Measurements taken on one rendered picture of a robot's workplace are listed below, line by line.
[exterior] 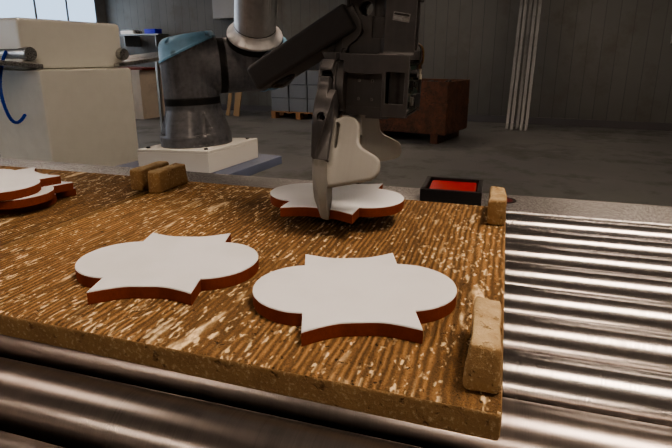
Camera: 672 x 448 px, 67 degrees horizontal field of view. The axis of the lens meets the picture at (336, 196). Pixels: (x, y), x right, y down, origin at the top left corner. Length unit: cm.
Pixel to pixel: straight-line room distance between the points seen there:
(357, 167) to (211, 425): 25
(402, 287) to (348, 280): 4
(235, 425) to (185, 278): 13
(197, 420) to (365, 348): 10
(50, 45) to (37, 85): 39
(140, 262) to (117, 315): 6
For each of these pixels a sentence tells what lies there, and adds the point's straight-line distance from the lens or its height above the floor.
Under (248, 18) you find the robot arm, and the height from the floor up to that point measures 117.
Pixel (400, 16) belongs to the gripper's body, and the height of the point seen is 113.
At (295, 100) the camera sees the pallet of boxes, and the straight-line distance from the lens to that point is 933.
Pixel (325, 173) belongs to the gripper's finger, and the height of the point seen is 100.
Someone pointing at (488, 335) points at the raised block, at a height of 96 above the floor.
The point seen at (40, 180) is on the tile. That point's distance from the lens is 65.
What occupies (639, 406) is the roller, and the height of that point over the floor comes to 91.
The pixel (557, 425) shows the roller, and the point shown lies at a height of 92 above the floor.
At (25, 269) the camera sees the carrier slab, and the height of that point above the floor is 94.
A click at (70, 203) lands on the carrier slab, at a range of 64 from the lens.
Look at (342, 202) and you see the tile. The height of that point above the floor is 96.
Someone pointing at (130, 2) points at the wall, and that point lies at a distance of 1280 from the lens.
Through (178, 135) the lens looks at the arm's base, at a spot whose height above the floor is 94.
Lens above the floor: 109
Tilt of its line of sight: 15 degrees down
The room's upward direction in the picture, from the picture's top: straight up
